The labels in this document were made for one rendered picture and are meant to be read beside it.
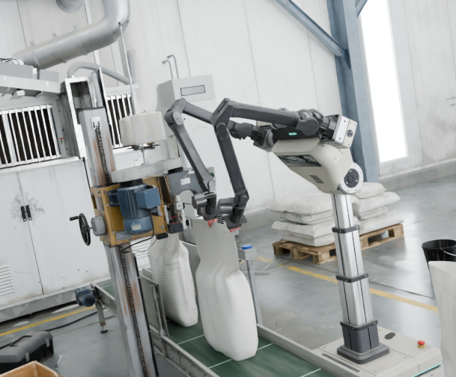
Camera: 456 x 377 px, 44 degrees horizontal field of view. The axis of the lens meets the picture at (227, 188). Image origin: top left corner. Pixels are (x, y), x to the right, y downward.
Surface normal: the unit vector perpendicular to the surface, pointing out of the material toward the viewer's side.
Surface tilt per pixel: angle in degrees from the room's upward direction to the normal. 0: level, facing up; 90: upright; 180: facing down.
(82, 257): 90
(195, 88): 90
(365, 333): 90
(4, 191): 90
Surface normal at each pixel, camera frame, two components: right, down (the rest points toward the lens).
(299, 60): 0.46, 0.04
